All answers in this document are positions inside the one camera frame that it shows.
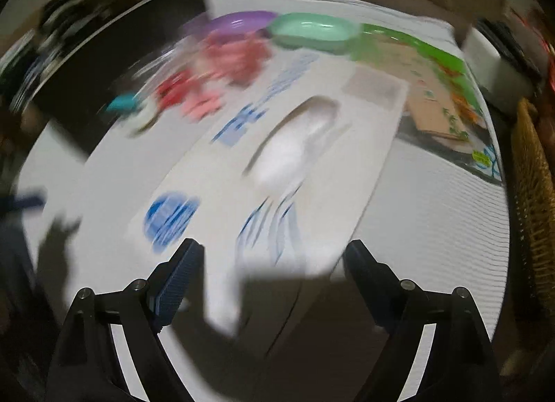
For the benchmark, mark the white striped mat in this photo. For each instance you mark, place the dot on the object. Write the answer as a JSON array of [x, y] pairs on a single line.
[[438, 220]]

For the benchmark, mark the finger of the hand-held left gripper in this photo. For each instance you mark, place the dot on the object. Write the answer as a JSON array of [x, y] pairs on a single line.
[[27, 202]]

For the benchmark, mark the purple plastic bowl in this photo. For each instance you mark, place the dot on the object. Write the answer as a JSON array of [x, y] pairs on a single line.
[[234, 21]]

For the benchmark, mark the white spoon paper package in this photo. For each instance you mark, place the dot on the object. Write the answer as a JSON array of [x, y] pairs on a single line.
[[277, 155]]

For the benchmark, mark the wicker basket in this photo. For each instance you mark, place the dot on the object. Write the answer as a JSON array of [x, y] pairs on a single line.
[[531, 194]]

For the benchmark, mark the pink flower clip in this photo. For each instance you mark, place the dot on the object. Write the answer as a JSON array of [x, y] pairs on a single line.
[[203, 105], [238, 57]]

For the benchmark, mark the red sauce packet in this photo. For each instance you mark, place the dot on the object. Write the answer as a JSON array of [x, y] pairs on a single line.
[[173, 90]]

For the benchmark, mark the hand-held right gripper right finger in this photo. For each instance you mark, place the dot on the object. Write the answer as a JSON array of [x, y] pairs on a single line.
[[368, 287]]

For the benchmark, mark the mint green plastic bowl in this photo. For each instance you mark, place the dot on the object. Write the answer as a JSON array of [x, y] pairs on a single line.
[[312, 31]]

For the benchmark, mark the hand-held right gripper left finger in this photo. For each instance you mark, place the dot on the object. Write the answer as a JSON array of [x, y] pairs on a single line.
[[173, 287]]

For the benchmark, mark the teal small item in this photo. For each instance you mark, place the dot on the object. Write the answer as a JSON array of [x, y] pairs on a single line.
[[123, 103]]

